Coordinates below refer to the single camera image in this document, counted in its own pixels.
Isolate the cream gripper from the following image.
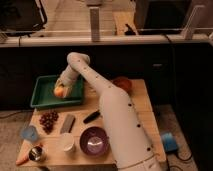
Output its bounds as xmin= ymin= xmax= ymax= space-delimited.
xmin=54 ymin=79 xmax=73 ymax=98

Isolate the yellow red apple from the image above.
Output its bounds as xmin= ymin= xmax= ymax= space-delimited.
xmin=54 ymin=86 xmax=64 ymax=98

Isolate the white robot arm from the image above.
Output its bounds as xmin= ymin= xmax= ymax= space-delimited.
xmin=54 ymin=52 xmax=163 ymax=171

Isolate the green plastic tray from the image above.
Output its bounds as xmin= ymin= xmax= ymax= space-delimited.
xmin=30 ymin=75 xmax=84 ymax=109

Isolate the bunch of red grapes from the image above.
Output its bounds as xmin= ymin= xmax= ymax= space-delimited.
xmin=39 ymin=111 xmax=59 ymax=134

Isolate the grey sponge block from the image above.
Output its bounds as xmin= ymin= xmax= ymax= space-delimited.
xmin=60 ymin=115 xmax=75 ymax=134

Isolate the orange bowl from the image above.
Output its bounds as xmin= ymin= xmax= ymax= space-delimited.
xmin=112 ymin=76 xmax=132 ymax=93

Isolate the white cup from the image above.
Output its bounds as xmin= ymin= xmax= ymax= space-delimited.
xmin=59 ymin=133 xmax=75 ymax=154

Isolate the blue plastic cup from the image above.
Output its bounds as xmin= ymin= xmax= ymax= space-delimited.
xmin=20 ymin=125 xmax=39 ymax=143

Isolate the purple bowl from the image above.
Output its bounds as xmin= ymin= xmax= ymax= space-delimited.
xmin=79 ymin=126 xmax=109 ymax=157

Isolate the black monitor left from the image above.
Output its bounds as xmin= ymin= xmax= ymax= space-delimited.
xmin=0 ymin=0 xmax=47 ymax=34

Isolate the black monitor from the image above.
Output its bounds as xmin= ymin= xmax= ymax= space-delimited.
xmin=134 ymin=0 xmax=191 ymax=35
xmin=0 ymin=0 xmax=47 ymax=34

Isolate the metal cup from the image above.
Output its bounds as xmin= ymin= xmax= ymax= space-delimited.
xmin=28 ymin=146 xmax=46 ymax=162

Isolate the orange carrot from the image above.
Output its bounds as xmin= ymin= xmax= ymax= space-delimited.
xmin=15 ymin=143 xmax=43 ymax=166

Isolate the black monitor right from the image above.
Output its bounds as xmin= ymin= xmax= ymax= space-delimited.
xmin=134 ymin=0 xmax=191 ymax=35

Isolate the black handled peeler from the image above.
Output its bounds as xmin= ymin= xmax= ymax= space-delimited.
xmin=83 ymin=111 xmax=100 ymax=124

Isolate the white vertical post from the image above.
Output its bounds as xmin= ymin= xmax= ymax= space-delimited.
xmin=90 ymin=7 xmax=100 ymax=42

